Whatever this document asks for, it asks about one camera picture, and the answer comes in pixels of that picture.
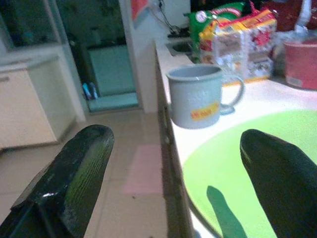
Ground blue slippers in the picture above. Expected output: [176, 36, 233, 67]
[82, 81, 99, 101]

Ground grey plastic mug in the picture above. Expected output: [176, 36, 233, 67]
[165, 63, 246, 129]

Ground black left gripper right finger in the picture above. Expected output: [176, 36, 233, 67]
[239, 129, 317, 238]

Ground black cable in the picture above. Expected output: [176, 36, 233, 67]
[153, 0, 190, 38]

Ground white low cabinet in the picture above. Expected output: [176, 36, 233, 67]
[0, 55, 76, 150]

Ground yellow red snack multipack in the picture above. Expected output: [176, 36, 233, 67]
[199, 7, 277, 86]

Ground red round container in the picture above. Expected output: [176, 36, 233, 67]
[283, 41, 317, 90]

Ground green snack bag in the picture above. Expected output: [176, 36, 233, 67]
[187, 1, 246, 62]

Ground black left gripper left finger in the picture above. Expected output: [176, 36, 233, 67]
[0, 124, 115, 238]

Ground lime green round plate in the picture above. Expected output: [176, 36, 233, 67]
[182, 110, 317, 238]

